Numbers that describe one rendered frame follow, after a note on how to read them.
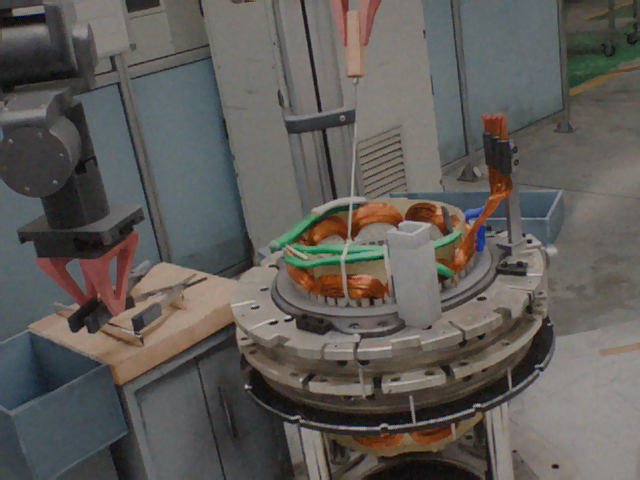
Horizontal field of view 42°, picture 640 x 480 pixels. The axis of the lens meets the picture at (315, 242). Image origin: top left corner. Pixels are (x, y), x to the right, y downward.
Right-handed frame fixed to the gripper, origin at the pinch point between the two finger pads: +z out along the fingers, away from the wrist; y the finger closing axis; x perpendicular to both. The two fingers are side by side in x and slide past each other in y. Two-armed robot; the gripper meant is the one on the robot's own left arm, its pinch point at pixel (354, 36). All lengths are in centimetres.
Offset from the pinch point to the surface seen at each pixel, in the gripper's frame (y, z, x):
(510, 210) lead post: 14.0, 16.3, 8.7
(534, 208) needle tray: 17.3, 15.9, 38.7
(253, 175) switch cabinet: -85, -1, 241
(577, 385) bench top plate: 23, 41, 45
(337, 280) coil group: -1.6, 22.6, -1.5
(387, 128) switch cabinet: -33, -20, 258
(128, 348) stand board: -24.5, 30.0, 2.3
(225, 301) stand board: -17.1, 26.0, 11.6
